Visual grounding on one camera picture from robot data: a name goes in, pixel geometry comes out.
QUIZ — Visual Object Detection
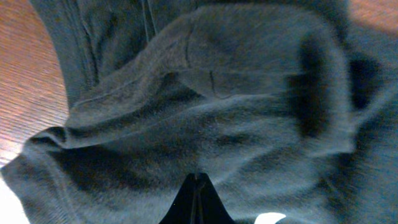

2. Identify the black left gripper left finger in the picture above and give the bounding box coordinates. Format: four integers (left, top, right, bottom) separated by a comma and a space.
159, 174, 197, 224

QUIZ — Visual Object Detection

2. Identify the dark green t-shirt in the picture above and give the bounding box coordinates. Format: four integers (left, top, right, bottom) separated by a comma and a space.
1, 1, 397, 223

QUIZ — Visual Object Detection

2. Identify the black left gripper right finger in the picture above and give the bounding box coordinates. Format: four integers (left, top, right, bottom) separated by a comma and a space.
196, 173, 235, 224

